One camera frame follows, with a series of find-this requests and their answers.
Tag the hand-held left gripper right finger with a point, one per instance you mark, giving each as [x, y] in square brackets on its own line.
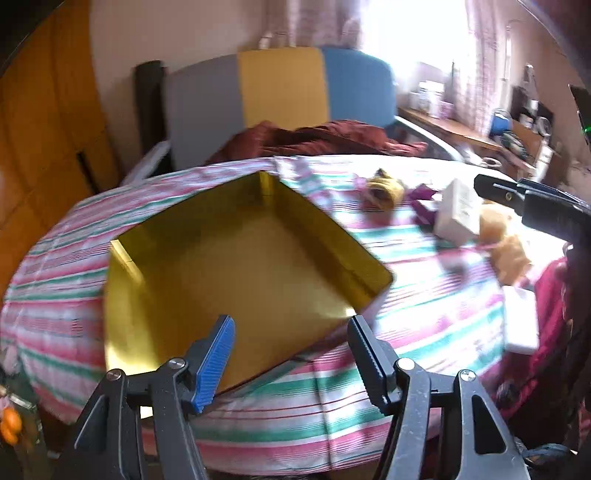
[369, 362]

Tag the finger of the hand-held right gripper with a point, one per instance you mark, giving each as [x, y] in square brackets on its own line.
[496, 191]

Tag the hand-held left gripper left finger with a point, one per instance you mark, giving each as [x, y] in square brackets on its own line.
[216, 364]

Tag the white carton box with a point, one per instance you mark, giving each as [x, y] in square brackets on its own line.
[455, 212]

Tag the purple snack packet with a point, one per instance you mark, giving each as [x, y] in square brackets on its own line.
[424, 191]
[427, 215]

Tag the gold tin box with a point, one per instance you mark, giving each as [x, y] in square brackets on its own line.
[231, 267]

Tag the white packet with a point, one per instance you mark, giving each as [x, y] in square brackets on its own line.
[521, 318]

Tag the yellow snack packet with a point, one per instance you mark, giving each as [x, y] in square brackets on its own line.
[385, 189]

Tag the pink green striped tablecloth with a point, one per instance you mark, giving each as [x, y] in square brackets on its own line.
[415, 314]

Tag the blue round container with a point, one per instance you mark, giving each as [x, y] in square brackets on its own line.
[501, 122]

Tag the wooden desk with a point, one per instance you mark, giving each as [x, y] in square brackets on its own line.
[457, 131]

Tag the red fleece garment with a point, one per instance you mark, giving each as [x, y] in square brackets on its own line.
[549, 323]

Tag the pink patterned curtain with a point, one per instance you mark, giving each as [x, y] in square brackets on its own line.
[485, 83]

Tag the white medicine carton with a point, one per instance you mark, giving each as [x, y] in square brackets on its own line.
[429, 94]

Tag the window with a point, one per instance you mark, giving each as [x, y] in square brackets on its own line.
[415, 32]

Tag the maroon jacket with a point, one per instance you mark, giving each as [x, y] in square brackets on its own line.
[323, 138]

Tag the orange plastic object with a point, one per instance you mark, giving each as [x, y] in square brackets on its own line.
[9, 422]

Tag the grey yellow blue chair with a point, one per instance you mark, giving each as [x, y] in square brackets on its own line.
[277, 87]

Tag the wooden wardrobe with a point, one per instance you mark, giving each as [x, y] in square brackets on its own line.
[37, 138]

